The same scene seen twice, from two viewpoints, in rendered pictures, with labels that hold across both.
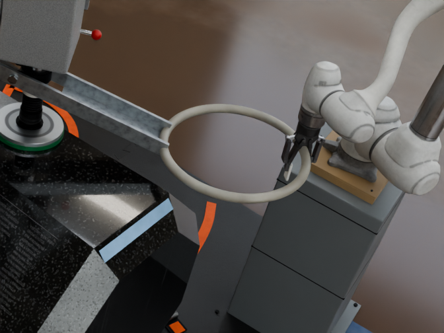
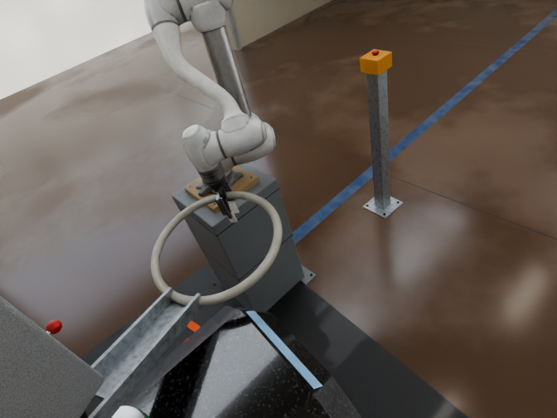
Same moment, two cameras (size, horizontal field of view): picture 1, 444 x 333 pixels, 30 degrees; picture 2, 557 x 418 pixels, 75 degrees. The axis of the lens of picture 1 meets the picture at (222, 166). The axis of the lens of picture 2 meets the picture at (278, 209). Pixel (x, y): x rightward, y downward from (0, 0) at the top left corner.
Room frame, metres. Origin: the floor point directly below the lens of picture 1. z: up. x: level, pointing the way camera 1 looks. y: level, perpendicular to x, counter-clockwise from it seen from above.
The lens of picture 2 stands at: (1.33, 0.53, 1.84)
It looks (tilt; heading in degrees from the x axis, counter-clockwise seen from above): 41 degrees down; 311
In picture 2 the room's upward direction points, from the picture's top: 17 degrees counter-clockwise
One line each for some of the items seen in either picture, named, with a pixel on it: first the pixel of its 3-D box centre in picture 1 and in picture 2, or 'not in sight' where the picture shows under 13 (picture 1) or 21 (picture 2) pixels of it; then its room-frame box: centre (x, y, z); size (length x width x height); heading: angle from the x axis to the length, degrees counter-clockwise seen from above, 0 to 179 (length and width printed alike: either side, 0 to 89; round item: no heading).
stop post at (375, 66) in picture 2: not in sight; (380, 141); (1.98, -1.34, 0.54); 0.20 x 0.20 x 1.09; 69
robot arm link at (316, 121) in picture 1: (312, 114); (211, 170); (2.23, -0.22, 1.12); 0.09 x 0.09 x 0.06
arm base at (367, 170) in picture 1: (353, 152); (215, 179); (2.49, -0.43, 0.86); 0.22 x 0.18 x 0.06; 82
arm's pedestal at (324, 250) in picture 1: (317, 244); (244, 240); (2.49, -0.45, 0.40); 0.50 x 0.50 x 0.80; 72
